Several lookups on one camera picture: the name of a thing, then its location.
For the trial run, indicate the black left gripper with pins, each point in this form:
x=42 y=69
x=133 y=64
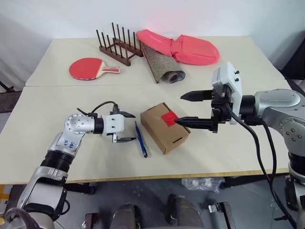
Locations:
x=115 y=139

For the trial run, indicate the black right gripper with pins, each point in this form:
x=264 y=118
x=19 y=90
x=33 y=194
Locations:
x=221 y=107

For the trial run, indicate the blue pen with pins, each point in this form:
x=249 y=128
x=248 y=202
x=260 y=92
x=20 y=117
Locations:
x=141 y=139

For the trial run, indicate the brown cardboard box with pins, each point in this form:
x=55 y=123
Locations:
x=162 y=133

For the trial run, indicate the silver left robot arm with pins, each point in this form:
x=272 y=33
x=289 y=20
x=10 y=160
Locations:
x=54 y=155

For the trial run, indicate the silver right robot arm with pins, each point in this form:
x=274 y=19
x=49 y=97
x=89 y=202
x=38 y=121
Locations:
x=281 y=107

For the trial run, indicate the red tape patch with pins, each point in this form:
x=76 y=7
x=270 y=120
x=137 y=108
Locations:
x=168 y=118

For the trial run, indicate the rolled patterned grey mat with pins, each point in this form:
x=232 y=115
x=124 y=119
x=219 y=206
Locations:
x=163 y=66

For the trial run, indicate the pink fabric cover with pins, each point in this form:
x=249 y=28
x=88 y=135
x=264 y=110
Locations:
x=195 y=51

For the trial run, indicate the red table tennis paddle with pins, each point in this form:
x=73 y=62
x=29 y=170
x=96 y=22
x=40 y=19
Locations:
x=84 y=69

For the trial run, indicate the clear plastic bag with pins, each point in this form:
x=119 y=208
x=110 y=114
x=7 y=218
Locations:
x=202 y=183

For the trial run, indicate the dark wooden peg rack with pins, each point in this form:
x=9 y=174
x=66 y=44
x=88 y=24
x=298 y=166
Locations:
x=114 y=52

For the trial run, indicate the wide dark rounded shape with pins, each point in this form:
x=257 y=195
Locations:
x=127 y=215

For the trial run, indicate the small brown block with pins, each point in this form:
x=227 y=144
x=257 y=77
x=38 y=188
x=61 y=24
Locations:
x=92 y=220

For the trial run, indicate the tall dark rounded shape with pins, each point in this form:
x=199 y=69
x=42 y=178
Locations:
x=184 y=212

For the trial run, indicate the black leg with caster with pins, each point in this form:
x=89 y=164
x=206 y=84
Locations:
x=222 y=212

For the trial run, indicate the black chair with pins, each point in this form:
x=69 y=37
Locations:
x=295 y=59

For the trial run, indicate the black metal stand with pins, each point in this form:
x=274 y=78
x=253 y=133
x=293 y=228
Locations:
x=9 y=97

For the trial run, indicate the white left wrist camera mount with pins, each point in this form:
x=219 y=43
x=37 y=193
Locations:
x=113 y=125

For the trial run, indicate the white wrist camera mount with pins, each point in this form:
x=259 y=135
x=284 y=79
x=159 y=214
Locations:
x=113 y=125
x=234 y=90

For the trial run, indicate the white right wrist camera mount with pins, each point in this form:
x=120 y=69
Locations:
x=234 y=90

